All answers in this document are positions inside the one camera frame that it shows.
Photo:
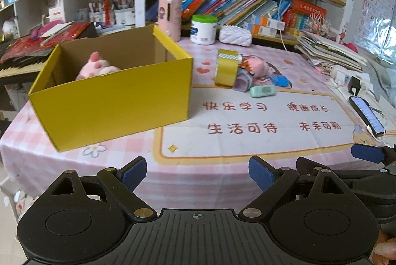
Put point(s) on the mint green eraser case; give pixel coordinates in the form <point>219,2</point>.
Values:
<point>263,91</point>

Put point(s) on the silver pen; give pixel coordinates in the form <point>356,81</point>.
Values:
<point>52,39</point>

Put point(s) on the white pen cup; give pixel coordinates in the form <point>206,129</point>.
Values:
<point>97,18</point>
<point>124,17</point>

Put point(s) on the red boxed book set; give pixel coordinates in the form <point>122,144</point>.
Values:
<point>304,16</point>

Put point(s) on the person's right hand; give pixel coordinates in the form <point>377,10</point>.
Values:
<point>386,248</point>

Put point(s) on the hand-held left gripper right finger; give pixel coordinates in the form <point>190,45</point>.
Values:
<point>261,174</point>

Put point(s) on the black keyboard piano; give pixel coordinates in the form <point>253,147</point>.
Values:
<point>21,65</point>

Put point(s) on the pink plush toy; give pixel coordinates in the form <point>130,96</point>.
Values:
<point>96,67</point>

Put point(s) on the white envelope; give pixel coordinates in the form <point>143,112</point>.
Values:
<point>55,29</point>

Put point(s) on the white orange small box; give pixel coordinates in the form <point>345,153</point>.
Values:
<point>259,21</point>
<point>275,24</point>

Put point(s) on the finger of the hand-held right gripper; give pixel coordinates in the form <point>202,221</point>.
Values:
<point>366,152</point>
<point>306,163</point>

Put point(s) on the stack of papers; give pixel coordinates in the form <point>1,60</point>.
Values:
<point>328,50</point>

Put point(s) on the pink cylindrical canister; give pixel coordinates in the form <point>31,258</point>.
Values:
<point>169,17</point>

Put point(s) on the yellow cardboard box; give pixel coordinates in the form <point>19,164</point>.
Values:
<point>123,104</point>

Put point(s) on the black smartphone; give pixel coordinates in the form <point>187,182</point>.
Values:
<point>366,113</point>

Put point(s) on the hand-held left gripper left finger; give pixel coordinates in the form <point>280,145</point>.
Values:
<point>134,174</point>

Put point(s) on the white jar green lid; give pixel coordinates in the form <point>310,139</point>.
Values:
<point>203,30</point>

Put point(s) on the alphabet wall poster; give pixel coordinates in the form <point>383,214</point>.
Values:
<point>376,8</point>

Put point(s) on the white quilted pouch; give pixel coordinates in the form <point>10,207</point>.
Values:
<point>235,35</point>

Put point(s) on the small purple case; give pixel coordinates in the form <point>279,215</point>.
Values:
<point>243,84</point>

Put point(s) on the red white small box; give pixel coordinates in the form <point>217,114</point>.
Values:
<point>56,14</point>

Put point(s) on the white power strip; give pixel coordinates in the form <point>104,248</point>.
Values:
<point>340,75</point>

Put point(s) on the row of colourful books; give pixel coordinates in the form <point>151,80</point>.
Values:
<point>222,0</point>

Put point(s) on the small blue pouch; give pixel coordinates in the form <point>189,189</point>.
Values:
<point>281,80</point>

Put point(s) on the red tassel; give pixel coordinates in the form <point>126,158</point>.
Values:
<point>107,8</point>

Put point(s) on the black charger plug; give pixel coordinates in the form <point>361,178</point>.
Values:
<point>354,85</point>

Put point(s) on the paper flower ornament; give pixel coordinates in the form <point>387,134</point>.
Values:
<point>318,24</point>

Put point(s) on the yellow tape roll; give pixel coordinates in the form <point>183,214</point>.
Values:
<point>225,73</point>

